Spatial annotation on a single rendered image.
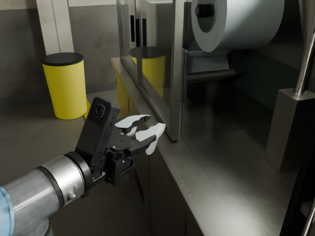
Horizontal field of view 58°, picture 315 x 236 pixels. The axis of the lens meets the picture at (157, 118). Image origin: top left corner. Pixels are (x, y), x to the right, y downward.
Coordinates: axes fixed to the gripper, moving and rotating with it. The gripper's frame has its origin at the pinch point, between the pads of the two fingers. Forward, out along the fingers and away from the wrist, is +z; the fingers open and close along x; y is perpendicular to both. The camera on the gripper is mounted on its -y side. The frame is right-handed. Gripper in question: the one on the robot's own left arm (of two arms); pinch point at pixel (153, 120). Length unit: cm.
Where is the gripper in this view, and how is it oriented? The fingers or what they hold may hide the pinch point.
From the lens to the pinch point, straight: 60.0
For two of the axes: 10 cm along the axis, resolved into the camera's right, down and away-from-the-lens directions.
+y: -1.0, 8.3, 5.5
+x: 7.5, 4.2, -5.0
